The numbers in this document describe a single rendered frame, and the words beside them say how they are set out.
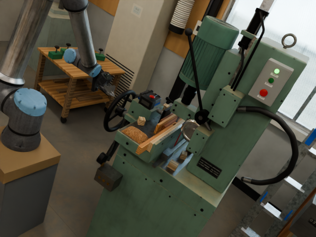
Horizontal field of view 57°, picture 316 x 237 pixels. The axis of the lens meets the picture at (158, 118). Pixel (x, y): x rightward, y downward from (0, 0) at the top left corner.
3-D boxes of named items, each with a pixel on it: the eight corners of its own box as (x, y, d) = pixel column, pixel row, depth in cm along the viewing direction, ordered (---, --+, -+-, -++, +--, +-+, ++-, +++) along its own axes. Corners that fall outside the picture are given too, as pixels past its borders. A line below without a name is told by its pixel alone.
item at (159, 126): (172, 121, 168) (176, 113, 165) (174, 122, 168) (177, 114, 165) (153, 132, 150) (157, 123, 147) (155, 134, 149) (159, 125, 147)
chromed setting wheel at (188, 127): (178, 133, 146) (188, 113, 141) (199, 147, 143) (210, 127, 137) (176, 135, 144) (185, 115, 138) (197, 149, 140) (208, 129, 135)
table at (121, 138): (157, 102, 196) (160, 94, 193) (195, 126, 187) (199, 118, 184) (98, 130, 145) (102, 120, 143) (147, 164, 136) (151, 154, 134)
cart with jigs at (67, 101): (80, 88, 351) (93, 37, 321) (111, 114, 327) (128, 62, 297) (28, 94, 300) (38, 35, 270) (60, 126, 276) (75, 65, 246)
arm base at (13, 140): (17, 157, 141) (21, 141, 137) (-9, 134, 146) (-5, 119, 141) (47, 143, 158) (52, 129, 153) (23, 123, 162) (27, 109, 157)
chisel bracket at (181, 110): (174, 110, 161) (179, 97, 157) (195, 123, 157) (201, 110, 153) (168, 113, 155) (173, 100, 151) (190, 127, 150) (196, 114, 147)
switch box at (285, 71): (250, 91, 124) (271, 57, 116) (272, 103, 121) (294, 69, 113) (247, 94, 118) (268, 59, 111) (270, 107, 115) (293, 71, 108)
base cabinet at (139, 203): (124, 201, 226) (156, 128, 193) (186, 249, 209) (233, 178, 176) (84, 236, 189) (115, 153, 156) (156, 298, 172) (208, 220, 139)
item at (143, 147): (189, 115, 182) (192, 110, 180) (192, 117, 182) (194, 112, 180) (135, 152, 130) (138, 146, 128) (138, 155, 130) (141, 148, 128)
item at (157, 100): (146, 95, 170) (149, 87, 167) (161, 104, 167) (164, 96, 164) (133, 100, 159) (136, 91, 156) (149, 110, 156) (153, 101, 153)
